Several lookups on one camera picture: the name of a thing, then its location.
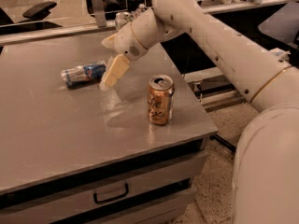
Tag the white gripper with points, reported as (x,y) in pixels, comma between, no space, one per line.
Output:
(127,43)

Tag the blue silver redbull can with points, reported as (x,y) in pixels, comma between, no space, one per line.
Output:
(83,73)

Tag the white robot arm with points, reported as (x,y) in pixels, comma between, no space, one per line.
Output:
(266,171)

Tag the white green soda can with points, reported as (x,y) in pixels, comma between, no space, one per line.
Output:
(122,18)

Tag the orange soda can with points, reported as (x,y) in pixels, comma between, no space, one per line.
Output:
(161,91)

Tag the small clear water bottle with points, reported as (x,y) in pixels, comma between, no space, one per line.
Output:
(141,8)

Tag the grey lower side shelf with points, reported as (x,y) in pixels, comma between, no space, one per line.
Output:
(208,81)

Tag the grey metal post left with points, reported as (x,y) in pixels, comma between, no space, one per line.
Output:
(99,13)

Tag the grey drawer with black handle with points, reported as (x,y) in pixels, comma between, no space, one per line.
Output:
(149,195)

